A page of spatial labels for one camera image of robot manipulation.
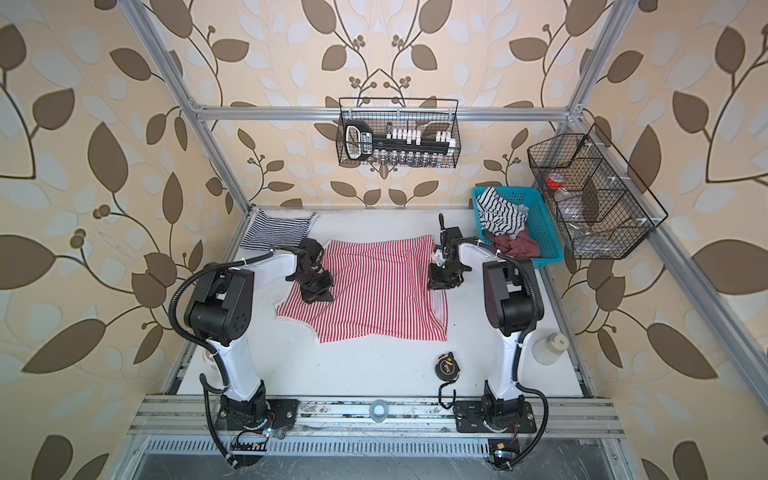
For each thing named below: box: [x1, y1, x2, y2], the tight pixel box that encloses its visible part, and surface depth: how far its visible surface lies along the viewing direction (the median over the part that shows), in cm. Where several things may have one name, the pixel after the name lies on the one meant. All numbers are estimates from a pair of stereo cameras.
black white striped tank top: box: [476, 186, 529, 238], surface depth 113 cm
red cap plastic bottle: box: [546, 173, 573, 203], surface depth 84 cm
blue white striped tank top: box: [240, 209, 319, 251], surface depth 114 cm
